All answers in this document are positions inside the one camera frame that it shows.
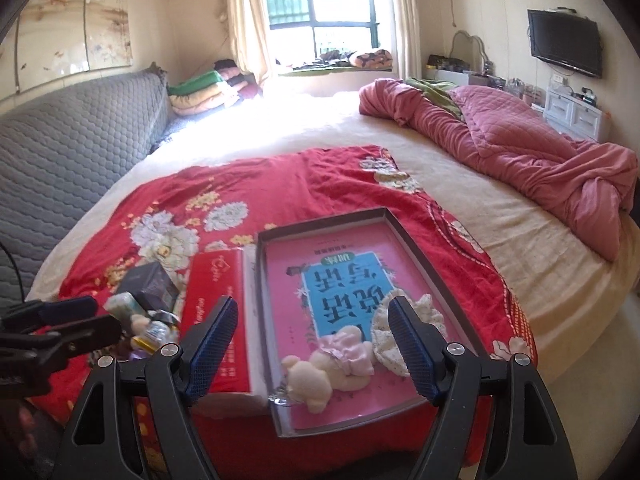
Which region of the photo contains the cream curtain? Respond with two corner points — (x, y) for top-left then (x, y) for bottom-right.
(225, 0), (274, 82)
(389, 0), (422, 81)

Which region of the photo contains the pink and blue book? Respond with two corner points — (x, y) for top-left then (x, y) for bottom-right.
(254, 207), (494, 439)

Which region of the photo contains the pale green tissue packet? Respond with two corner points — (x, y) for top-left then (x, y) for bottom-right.
(103, 292), (147, 322)

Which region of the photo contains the white lace cloth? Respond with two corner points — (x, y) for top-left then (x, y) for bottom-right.
(369, 293), (447, 378)

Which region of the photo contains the stack of folded blankets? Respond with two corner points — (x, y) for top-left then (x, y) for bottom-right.
(167, 59), (262, 117)

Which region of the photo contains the green cloth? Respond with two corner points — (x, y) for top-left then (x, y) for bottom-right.
(404, 77), (467, 122)

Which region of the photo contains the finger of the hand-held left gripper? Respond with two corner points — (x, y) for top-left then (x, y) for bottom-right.
(20, 316), (123, 361)
(2, 296), (98, 328)

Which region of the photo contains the white plush toy purple dress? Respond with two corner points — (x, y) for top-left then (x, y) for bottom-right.
(127, 312), (157, 362)

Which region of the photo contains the grey quilted headboard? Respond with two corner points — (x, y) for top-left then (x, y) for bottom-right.
(0, 67), (177, 311)

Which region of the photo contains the cream plush bear pink dress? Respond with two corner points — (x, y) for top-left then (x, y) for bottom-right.
(280, 326), (377, 414)

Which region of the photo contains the black flat television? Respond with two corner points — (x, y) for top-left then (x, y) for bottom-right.
(527, 8), (603, 80)

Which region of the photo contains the window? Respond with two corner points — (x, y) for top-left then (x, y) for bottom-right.
(259, 0), (392, 61)

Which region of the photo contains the floral wall painting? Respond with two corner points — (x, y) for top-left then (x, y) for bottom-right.
(15, 0), (133, 92)

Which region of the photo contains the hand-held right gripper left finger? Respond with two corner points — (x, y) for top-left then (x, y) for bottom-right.
(52, 296), (241, 480)

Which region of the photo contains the vanity mirror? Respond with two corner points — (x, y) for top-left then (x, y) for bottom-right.
(450, 30), (489, 74)

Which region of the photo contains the white drawer cabinet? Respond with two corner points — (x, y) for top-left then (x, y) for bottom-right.
(544, 85), (609, 142)

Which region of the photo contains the small glass bottle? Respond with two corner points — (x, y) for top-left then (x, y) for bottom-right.
(135, 322), (174, 354)

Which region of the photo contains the black cable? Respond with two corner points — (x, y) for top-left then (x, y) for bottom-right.
(0, 242), (26, 307)

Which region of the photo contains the bundled patterned blanket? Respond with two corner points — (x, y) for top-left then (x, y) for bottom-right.
(349, 49), (394, 69)

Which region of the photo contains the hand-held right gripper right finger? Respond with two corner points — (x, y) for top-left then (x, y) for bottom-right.
(387, 296), (576, 480)

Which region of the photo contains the small black box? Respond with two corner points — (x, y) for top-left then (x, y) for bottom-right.
(114, 262), (180, 312)

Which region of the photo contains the pink quilt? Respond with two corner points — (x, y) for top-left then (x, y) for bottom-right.
(358, 80), (639, 262)

